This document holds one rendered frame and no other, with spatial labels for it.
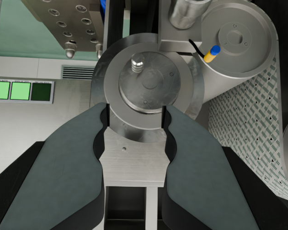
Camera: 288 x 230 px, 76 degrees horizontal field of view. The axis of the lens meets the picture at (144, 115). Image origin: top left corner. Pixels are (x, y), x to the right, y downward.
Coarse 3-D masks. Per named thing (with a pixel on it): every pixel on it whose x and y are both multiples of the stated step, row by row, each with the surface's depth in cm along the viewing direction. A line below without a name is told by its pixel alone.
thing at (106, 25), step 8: (112, 0) 29; (112, 8) 29; (120, 8) 42; (112, 16) 30; (120, 16) 42; (104, 24) 25; (112, 24) 30; (120, 24) 43; (104, 32) 25; (112, 32) 30; (120, 32) 44; (104, 40) 25; (112, 40) 31; (104, 48) 25
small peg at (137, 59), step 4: (132, 56) 19; (136, 56) 19; (140, 56) 19; (132, 60) 19; (136, 60) 19; (140, 60) 19; (132, 64) 20; (136, 64) 19; (140, 64) 19; (132, 68) 21; (136, 68) 20; (140, 68) 20; (136, 72) 21; (140, 72) 22
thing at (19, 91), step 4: (16, 84) 55; (20, 84) 55; (24, 84) 55; (28, 84) 55; (12, 88) 55; (16, 88) 55; (20, 88) 55; (24, 88) 55; (28, 88) 55; (12, 92) 55; (16, 92) 55; (20, 92) 55; (24, 92) 55; (28, 92) 55; (12, 96) 55; (16, 96) 55; (20, 96) 55; (24, 96) 55
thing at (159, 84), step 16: (128, 64) 22; (144, 64) 22; (160, 64) 22; (128, 80) 22; (144, 80) 22; (160, 80) 22; (176, 80) 22; (128, 96) 22; (144, 96) 22; (160, 96) 22; (176, 96) 22; (144, 112) 23
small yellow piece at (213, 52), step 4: (192, 44) 21; (196, 48) 21; (212, 48) 18; (216, 48) 18; (200, 52) 21; (208, 52) 19; (212, 52) 18; (216, 52) 18; (204, 56) 20; (208, 56) 19; (212, 56) 19; (204, 60) 20; (208, 60) 20
